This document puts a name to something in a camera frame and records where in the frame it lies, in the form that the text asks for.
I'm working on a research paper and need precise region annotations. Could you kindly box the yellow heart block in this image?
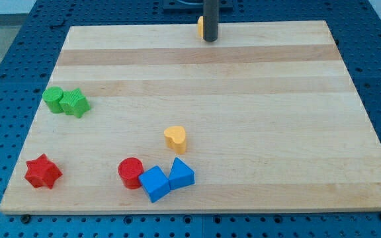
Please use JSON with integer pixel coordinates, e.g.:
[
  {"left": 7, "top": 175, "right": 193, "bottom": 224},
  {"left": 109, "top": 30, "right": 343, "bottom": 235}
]
[{"left": 163, "top": 126, "right": 187, "bottom": 155}]

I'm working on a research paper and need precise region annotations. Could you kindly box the light wooden board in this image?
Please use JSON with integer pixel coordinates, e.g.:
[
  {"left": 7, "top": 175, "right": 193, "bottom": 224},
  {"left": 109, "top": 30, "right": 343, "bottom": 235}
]
[{"left": 0, "top": 20, "right": 381, "bottom": 215}]

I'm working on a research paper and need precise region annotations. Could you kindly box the blue triangle block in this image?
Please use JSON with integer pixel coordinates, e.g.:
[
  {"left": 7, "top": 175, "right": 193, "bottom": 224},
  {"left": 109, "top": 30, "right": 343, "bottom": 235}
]
[{"left": 169, "top": 157, "right": 195, "bottom": 190}]

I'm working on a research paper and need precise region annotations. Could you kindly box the blue cube block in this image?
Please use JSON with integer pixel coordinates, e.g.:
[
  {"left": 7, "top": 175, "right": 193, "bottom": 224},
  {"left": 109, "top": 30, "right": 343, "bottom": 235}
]
[{"left": 138, "top": 165, "right": 171, "bottom": 203}]

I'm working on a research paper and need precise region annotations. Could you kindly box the red cylinder block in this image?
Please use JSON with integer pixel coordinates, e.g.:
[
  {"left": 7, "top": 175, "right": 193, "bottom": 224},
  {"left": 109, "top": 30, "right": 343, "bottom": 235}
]
[{"left": 118, "top": 157, "right": 144, "bottom": 189}]

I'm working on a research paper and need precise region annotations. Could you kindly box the yellow block behind rod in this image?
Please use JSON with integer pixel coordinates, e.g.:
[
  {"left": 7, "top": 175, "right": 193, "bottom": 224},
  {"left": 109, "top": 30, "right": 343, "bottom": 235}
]
[{"left": 197, "top": 16, "right": 204, "bottom": 38}]

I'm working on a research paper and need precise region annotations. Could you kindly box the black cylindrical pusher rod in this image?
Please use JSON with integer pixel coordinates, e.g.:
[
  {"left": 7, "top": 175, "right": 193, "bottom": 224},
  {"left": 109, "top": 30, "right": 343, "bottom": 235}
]
[{"left": 202, "top": 0, "right": 220, "bottom": 42}]

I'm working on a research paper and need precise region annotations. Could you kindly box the green star block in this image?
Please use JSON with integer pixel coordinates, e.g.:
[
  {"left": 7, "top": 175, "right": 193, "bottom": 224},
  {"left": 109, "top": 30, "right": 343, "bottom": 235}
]
[{"left": 60, "top": 88, "right": 91, "bottom": 118}]

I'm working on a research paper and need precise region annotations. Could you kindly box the green cylinder block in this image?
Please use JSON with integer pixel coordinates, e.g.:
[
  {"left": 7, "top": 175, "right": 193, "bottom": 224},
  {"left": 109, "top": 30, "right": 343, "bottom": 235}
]
[{"left": 42, "top": 87, "right": 64, "bottom": 114}]

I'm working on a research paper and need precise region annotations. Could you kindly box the red star block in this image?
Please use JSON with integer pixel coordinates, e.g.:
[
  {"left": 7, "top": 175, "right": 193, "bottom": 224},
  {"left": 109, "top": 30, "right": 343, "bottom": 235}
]
[{"left": 24, "top": 153, "right": 63, "bottom": 189}]

